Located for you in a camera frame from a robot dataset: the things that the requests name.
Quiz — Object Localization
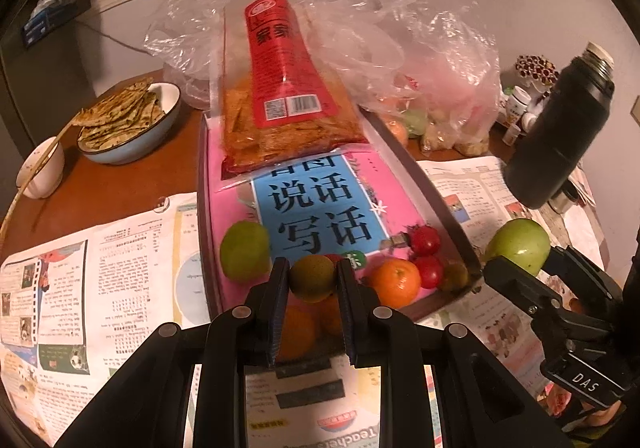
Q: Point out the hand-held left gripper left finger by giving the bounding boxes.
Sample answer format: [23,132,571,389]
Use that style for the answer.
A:
[52,258,291,448]

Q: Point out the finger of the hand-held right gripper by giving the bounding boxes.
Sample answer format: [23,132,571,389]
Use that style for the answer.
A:
[549,245,624,302]
[482,255,563,329]

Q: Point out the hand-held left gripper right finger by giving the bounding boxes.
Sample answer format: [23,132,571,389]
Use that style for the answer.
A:
[335,258,573,448]

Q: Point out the orange mandarin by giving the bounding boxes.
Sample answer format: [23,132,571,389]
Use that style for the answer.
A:
[320,295,346,336]
[370,259,422,309]
[280,303,321,361]

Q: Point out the large green apple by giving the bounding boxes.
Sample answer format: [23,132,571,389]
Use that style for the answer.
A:
[484,219,551,277]

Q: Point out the small olive-green fruit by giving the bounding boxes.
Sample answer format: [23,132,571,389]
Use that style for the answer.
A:
[289,254,337,303]
[440,262,470,291]

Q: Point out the small green apple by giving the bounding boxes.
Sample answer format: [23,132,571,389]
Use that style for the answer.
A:
[220,221,273,285]

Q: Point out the grey metal tray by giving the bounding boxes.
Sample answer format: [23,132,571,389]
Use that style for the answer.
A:
[196,106,483,329]

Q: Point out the pile of small yellow fruits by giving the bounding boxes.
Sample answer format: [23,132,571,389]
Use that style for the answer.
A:
[420,113,491,156]

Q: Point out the steel thermos cup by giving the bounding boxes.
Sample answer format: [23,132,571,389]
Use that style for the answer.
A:
[547,181,581,214]

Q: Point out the colourful cartoon newspaper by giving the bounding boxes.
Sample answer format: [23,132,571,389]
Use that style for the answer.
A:
[190,155,576,448]

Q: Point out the pink and blue book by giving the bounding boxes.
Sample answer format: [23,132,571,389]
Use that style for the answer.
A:
[207,128,441,299]

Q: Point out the black thermos bottle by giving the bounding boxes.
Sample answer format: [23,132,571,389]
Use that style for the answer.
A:
[501,42,616,210]

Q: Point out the newspaper with small photos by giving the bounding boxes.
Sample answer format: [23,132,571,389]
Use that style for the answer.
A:
[0,192,221,446]

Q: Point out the white medicine bottle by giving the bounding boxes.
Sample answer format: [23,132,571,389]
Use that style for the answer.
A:
[504,87,533,126]

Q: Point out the green fruit in bag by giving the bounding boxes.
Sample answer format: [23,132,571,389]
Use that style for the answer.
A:
[402,108,428,136]

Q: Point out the red and white flower bunch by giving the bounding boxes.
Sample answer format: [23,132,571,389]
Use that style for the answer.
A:
[515,53,561,89]

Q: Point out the blue bowl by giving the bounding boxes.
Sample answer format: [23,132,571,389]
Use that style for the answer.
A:
[76,81,182,165]

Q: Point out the red snack packet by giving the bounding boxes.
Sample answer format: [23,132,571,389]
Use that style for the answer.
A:
[220,0,368,179]

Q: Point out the stack of flat pancakes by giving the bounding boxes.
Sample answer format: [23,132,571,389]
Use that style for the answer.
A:
[75,77,166,151]

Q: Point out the clear plastic bag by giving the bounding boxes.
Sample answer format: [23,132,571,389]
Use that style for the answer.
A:
[145,0,501,156]

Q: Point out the small white bowl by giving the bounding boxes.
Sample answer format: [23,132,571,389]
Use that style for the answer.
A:
[15,137,66,200]

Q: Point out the pair of wooden chopsticks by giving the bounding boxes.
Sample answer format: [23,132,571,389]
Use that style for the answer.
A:
[0,108,83,249]

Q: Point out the grey refrigerator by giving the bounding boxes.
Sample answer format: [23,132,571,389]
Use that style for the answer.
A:
[0,3,101,164]

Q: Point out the blue tissue box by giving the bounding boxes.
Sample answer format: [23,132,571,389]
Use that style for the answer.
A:
[20,0,91,46]

